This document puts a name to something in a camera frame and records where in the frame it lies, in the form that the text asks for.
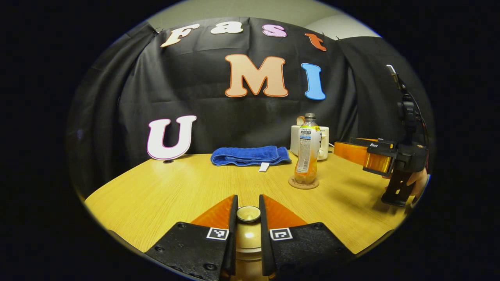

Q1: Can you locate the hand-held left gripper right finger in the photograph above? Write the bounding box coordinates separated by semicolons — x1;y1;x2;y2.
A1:
259;194;352;278

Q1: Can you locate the clear labelled water bottle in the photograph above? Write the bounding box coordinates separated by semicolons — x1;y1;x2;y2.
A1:
294;113;322;185

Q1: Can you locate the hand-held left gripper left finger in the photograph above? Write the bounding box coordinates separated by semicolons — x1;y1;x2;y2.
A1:
145;194;239;281

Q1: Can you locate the cream toaster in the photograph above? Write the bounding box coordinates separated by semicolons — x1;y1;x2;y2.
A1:
290;125;330;161

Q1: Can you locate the black backdrop cloth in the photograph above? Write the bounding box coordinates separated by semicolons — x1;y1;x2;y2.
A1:
66;16;436;199

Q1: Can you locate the round cork coaster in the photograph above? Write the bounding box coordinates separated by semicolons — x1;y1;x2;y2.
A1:
288;176;320;190

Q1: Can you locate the blue folded towel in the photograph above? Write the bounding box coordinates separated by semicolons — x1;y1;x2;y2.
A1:
211;146;292;173

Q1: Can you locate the cream teacup lid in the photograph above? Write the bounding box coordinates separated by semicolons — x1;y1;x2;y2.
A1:
236;206;262;251

